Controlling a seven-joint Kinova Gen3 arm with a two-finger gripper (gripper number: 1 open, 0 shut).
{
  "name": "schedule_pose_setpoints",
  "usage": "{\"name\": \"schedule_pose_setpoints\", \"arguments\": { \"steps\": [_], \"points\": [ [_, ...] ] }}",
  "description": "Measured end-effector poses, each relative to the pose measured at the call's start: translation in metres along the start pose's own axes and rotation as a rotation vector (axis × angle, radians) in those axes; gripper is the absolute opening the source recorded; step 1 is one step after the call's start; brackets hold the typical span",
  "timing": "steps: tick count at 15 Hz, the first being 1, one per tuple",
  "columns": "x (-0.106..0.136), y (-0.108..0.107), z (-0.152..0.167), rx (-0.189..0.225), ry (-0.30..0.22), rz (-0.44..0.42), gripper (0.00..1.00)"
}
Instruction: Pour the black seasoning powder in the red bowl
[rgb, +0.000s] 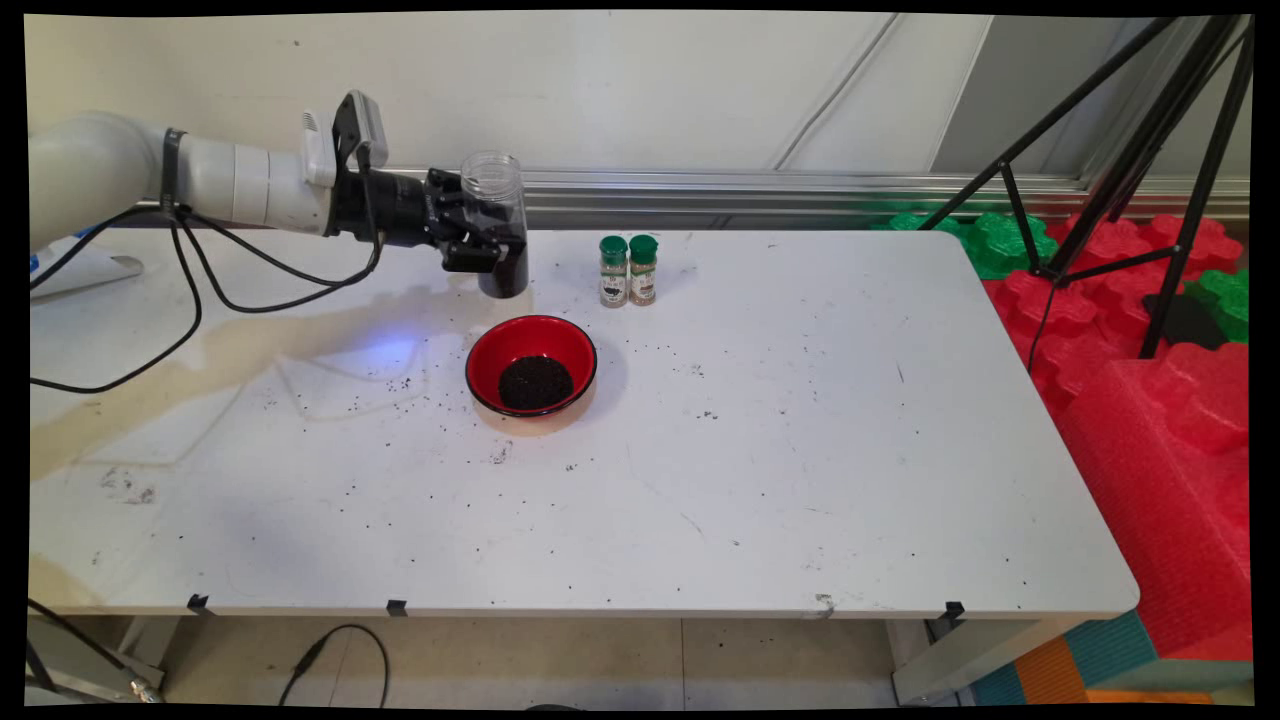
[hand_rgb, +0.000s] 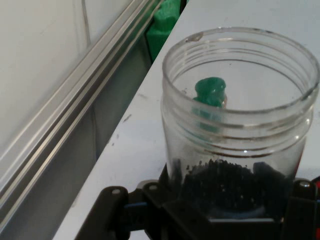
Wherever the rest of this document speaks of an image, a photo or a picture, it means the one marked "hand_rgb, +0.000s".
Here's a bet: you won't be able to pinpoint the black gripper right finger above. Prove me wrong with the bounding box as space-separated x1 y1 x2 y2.
282 178 320 240

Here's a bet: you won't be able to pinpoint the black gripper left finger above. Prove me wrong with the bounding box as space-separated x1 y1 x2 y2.
74 163 213 240

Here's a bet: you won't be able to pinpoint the clear plastic jar black seeds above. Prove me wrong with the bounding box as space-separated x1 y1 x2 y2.
161 26 320 221

